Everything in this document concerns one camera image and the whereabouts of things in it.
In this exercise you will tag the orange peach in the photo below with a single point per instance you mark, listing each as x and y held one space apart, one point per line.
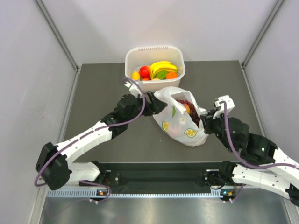
187 108

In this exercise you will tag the yellow banana bunch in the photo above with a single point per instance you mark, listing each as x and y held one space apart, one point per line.
162 65

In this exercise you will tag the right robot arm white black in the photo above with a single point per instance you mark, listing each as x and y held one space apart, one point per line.
262 163

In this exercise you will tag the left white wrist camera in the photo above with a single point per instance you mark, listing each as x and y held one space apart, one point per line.
134 90

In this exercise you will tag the orange fruit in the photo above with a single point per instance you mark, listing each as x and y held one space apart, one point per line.
171 75

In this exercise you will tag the red apple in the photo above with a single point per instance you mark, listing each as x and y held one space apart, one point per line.
145 71

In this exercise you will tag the small red fruit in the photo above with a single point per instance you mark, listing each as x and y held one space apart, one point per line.
146 79

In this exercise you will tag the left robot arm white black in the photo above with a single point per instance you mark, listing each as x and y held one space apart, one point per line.
56 163

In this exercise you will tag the yellow lemon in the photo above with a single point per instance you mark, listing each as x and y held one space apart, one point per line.
136 76

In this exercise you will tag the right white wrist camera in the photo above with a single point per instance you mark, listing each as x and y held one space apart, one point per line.
220 103

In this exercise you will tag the white plastic tub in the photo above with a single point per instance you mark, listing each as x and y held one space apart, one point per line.
146 56

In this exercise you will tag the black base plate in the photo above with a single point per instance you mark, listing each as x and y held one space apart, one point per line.
161 177

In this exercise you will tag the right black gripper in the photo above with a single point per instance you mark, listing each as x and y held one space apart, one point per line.
207 120

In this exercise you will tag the white plastic fruit bag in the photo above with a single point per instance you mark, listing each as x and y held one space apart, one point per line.
174 120

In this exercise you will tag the green leaf fruit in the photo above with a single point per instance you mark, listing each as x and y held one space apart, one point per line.
161 75

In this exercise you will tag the dark red grape bunch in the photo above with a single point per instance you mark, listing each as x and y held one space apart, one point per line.
194 115

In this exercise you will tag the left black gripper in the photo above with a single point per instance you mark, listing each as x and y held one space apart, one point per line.
155 107

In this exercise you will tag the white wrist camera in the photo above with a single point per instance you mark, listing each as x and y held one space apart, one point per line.
134 90
220 103

